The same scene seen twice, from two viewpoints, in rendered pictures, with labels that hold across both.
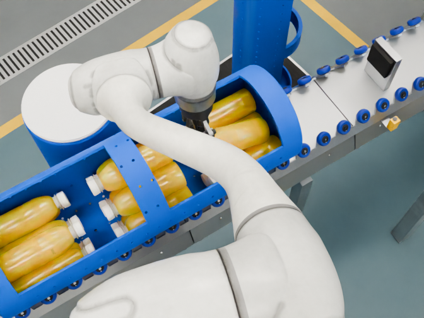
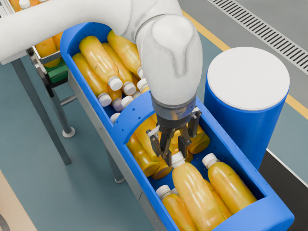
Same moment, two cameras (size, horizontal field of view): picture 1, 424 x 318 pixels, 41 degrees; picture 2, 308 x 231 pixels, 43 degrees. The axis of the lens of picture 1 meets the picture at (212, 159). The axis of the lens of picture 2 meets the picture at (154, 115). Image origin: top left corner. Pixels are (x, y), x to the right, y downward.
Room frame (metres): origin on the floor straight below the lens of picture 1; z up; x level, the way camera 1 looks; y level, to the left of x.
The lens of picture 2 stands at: (0.67, -0.43, 2.09)
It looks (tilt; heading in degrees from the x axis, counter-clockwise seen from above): 56 degrees down; 94
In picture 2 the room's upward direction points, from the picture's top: 5 degrees counter-clockwise
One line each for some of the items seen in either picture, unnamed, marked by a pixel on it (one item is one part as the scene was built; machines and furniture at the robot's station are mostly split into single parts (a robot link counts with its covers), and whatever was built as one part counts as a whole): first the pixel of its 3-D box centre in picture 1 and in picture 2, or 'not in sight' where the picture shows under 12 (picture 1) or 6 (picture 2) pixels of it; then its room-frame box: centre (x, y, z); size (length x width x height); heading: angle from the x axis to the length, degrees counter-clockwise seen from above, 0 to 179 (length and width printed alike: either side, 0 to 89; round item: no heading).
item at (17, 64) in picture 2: not in sight; (43, 115); (0.04, 0.66, 0.50); 0.04 x 0.04 x 1.00; 30
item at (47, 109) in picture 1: (68, 101); (248, 77); (0.94, 0.42, 1.03); 0.28 x 0.28 x 0.01
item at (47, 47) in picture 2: not in sight; (44, 44); (0.19, 0.65, 1.00); 0.07 x 0.07 x 0.20
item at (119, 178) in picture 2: not in sight; (112, 153); (0.37, 0.53, 0.31); 0.06 x 0.06 x 0.63; 30
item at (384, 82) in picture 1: (380, 65); not in sight; (1.06, -0.53, 1.00); 0.10 x 0.04 x 0.15; 30
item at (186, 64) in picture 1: (185, 59); (170, 53); (0.68, 0.04, 1.57); 0.13 x 0.11 x 0.16; 104
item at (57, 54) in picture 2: not in sight; (89, 41); (0.36, 0.69, 0.96); 0.40 x 0.01 x 0.03; 30
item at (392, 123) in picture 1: (387, 117); not in sight; (0.92, -0.55, 0.92); 0.08 x 0.03 x 0.05; 30
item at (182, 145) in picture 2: not in sight; (182, 147); (0.70, 0.04, 1.23); 0.03 x 0.01 x 0.07; 120
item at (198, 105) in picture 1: (194, 89); (173, 96); (0.68, 0.03, 1.46); 0.09 x 0.09 x 0.06
